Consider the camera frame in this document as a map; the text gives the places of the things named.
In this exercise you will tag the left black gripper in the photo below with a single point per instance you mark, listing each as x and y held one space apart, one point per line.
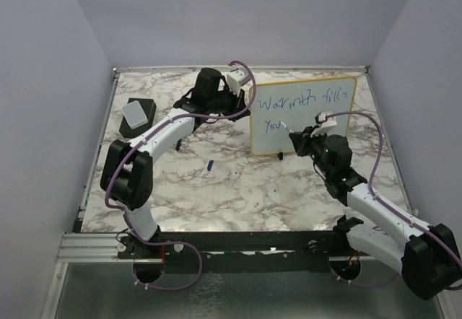
239 102

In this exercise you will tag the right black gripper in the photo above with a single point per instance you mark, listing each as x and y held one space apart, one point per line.
300 144

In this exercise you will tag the white whiteboard marker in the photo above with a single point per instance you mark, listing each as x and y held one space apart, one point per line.
288 129

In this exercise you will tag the yellow framed whiteboard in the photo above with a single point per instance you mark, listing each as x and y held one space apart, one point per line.
295 103

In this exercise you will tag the blue marker cap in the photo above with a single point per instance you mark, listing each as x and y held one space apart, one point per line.
210 164

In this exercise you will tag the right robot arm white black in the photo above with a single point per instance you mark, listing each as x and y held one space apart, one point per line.
425 256

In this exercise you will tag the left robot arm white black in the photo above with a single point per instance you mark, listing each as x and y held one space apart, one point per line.
127 177

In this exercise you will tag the grey whiteboard eraser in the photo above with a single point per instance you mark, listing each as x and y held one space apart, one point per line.
134 114

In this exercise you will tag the black box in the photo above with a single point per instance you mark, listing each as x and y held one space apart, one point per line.
149 106

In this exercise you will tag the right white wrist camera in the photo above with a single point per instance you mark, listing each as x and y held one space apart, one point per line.
325 122

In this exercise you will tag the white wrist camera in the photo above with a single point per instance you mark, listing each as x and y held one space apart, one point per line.
236 79
325 122

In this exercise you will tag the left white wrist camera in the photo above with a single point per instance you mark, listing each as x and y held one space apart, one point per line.
236 79

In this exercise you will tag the blue handled pliers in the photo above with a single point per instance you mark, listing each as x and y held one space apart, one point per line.
178 145

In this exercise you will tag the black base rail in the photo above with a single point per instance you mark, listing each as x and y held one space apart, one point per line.
240 252

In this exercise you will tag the aluminium extrusion rail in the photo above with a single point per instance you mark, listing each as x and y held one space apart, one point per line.
88 248

